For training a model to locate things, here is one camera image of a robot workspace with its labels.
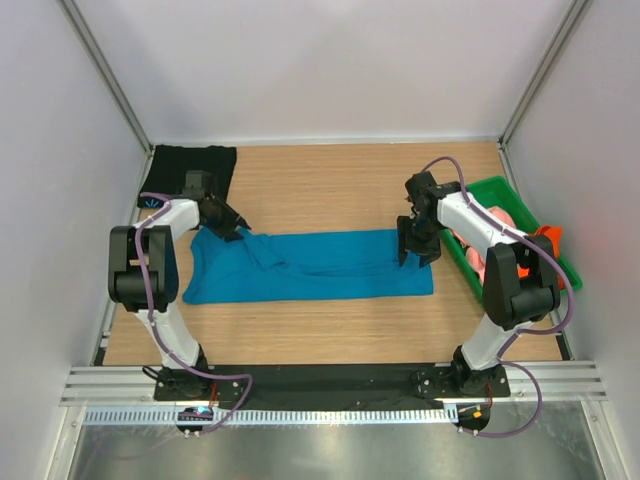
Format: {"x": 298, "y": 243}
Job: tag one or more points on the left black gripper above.
{"x": 228, "y": 231}

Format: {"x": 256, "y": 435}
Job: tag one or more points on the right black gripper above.
{"x": 430, "y": 251}

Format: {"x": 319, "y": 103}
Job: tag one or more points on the blue t shirt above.
{"x": 308, "y": 266}

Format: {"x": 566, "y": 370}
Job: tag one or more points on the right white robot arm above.
{"x": 520, "y": 283}

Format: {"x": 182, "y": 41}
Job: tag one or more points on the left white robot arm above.
{"x": 143, "y": 277}

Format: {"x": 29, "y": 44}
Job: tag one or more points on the folded black t shirt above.
{"x": 170, "y": 164}

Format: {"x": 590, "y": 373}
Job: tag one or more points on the green plastic bin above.
{"x": 491, "y": 192}

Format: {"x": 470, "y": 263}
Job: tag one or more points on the orange t shirt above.
{"x": 554, "y": 234}

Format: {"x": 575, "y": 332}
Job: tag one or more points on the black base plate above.
{"x": 327, "y": 387}

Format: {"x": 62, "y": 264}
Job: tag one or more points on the aluminium frame rail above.
{"x": 127, "y": 385}

